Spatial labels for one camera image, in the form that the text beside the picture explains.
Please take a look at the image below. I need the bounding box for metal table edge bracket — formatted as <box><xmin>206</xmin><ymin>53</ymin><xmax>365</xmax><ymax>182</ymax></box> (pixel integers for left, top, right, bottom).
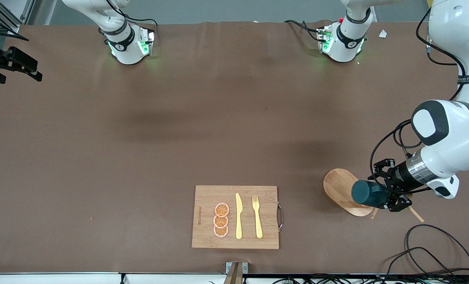
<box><xmin>226</xmin><ymin>262</ymin><xmax>249</xmax><ymax>284</ymax></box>

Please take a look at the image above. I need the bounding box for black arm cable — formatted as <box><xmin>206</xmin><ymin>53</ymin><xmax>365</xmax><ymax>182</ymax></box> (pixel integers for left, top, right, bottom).
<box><xmin>0</xmin><ymin>12</ymin><xmax>30</xmax><ymax>41</ymax></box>
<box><xmin>370</xmin><ymin>7</ymin><xmax>469</xmax><ymax>184</ymax></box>

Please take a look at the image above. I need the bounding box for black base cable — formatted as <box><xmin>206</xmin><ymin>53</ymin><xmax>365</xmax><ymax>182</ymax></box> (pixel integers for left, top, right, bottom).
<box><xmin>122</xmin><ymin>12</ymin><xmax>159</xmax><ymax>30</ymax></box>
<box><xmin>285</xmin><ymin>20</ymin><xmax>325</xmax><ymax>42</ymax></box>

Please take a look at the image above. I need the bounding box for yellow plastic fork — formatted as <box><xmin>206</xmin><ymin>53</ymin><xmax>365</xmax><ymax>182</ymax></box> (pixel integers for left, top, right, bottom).
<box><xmin>252</xmin><ymin>196</ymin><xmax>263</xmax><ymax>239</ymax></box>

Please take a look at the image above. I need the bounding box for wooden mug tree rack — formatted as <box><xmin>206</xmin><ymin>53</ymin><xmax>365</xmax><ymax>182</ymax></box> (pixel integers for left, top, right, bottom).
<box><xmin>323</xmin><ymin>168</ymin><xmax>425</xmax><ymax>223</ymax></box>

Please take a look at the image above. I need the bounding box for aluminium frame profile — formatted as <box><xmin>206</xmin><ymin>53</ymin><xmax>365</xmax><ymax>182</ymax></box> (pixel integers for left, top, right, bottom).
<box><xmin>0</xmin><ymin>0</ymin><xmax>36</xmax><ymax>34</ymax></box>

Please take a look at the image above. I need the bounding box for yellow plastic knife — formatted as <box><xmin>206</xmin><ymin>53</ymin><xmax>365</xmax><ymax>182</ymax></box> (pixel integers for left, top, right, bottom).
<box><xmin>235</xmin><ymin>193</ymin><xmax>244</xmax><ymax>240</ymax></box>

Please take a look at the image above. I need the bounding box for wooden cutting board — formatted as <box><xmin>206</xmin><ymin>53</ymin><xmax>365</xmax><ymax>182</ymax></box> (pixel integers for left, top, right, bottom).
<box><xmin>191</xmin><ymin>185</ymin><xmax>284</xmax><ymax>250</ymax></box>

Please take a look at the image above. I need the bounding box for black cable loop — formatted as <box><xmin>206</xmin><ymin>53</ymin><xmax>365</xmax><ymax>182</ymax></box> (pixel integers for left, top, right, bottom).
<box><xmin>384</xmin><ymin>224</ymin><xmax>469</xmax><ymax>284</ymax></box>

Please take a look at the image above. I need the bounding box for dark green cup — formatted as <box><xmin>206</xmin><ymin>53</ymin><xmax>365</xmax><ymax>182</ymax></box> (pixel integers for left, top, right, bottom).
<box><xmin>351</xmin><ymin>180</ymin><xmax>391</xmax><ymax>209</ymax></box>

